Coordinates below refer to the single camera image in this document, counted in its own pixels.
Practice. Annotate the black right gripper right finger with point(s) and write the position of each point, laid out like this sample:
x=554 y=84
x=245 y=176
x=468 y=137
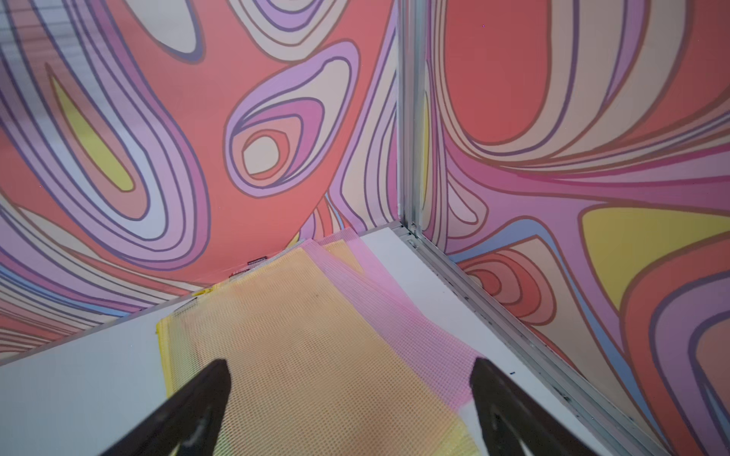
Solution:
x=511 y=422

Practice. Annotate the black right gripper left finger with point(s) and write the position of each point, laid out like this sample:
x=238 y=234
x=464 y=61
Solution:
x=188 y=423

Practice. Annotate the pale yellow document bag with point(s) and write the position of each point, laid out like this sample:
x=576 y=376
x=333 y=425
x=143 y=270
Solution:
x=310 y=376

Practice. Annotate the aluminium frame rail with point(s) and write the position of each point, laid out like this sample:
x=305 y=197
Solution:
x=482 y=321

